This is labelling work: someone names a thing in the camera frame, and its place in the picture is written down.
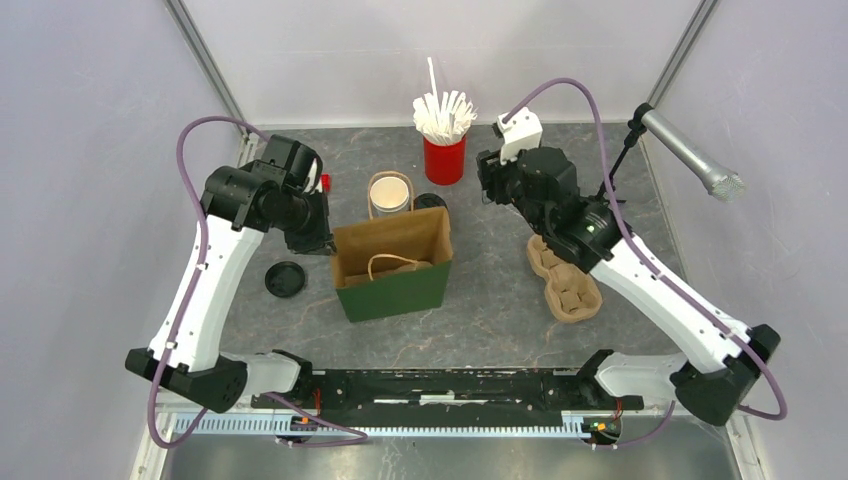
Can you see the green and brown paper bag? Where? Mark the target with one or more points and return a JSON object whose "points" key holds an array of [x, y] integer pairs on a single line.
{"points": [[423, 235]]}

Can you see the silver microphone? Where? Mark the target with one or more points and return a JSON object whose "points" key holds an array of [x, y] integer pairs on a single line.
{"points": [[720, 182]]}

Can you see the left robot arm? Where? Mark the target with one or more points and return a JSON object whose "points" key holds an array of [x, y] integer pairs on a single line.
{"points": [[281, 190]]}

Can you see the red straw holder cup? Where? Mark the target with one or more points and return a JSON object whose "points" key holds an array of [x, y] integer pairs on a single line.
{"points": [[444, 165]]}

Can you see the stack of paper cups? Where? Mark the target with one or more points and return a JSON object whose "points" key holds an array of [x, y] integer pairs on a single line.
{"points": [[388, 195]]}

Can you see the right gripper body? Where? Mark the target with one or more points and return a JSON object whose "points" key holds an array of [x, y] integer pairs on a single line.
{"points": [[506, 181]]}

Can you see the bundle of white straws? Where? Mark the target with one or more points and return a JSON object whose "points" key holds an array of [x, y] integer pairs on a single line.
{"points": [[443, 118]]}

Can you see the red plastic bracket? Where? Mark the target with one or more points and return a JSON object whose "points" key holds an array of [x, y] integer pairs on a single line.
{"points": [[326, 183]]}

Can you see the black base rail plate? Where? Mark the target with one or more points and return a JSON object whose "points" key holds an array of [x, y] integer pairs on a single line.
{"points": [[453, 398]]}

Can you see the black coffee cup lid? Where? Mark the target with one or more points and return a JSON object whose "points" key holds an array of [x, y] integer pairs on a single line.
{"points": [[428, 200]]}

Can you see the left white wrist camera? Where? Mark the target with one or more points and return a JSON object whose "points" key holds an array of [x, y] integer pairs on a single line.
{"points": [[313, 180]]}

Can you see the single brown pulp cup carrier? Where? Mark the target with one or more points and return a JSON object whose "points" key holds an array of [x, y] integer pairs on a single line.
{"points": [[384, 267]]}

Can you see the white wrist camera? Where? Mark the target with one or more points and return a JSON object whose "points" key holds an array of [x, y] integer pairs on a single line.
{"points": [[313, 180], [523, 131]]}

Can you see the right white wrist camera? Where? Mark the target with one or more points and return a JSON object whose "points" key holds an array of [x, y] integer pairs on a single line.
{"points": [[523, 131]]}

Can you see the stack of black lids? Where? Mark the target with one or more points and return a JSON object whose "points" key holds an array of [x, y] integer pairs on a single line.
{"points": [[285, 279]]}

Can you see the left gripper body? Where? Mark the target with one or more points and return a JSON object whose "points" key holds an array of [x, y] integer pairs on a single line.
{"points": [[316, 234]]}

